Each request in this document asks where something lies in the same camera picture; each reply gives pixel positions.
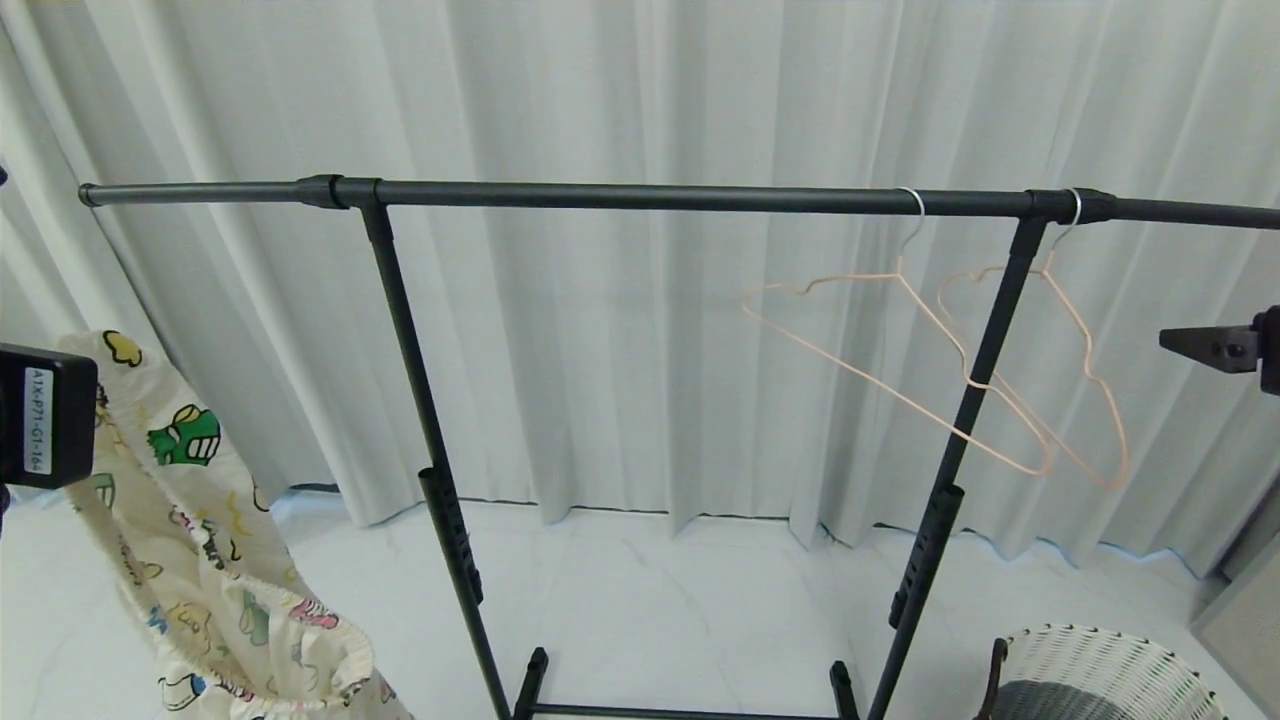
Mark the white laundry basket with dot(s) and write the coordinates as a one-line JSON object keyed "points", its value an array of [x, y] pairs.
{"points": [[1100, 660]]}

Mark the pink clothes hanger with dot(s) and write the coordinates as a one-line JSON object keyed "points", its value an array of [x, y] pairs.
{"points": [[899, 270], [1047, 268]]}

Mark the black clothes rack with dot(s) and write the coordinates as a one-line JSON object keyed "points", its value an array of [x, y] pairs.
{"points": [[600, 195]]}

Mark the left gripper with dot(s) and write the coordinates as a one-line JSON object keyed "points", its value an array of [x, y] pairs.
{"points": [[72, 420]]}

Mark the white curtain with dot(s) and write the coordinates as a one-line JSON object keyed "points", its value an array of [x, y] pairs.
{"points": [[600, 350]]}

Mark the cream printed garment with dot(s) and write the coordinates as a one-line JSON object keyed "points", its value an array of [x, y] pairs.
{"points": [[200, 560]]}

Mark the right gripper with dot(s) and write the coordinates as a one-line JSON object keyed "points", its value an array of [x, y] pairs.
{"points": [[1271, 350]]}

